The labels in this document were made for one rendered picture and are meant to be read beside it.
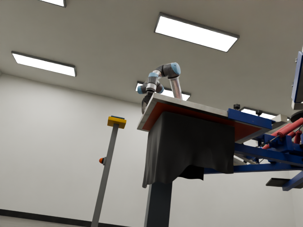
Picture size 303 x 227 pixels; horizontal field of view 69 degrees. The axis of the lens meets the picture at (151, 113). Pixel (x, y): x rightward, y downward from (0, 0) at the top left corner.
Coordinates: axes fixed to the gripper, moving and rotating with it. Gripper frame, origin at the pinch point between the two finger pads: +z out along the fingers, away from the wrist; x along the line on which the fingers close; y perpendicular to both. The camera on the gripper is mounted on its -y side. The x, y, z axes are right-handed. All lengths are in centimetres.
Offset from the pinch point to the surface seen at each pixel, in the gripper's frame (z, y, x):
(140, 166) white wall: -41, 380, -60
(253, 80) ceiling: -206, 173, -216
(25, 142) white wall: -39, 380, 202
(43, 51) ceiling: -193, 247, 192
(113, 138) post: 20.7, 10.0, 18.3
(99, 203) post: 63, 10, 17
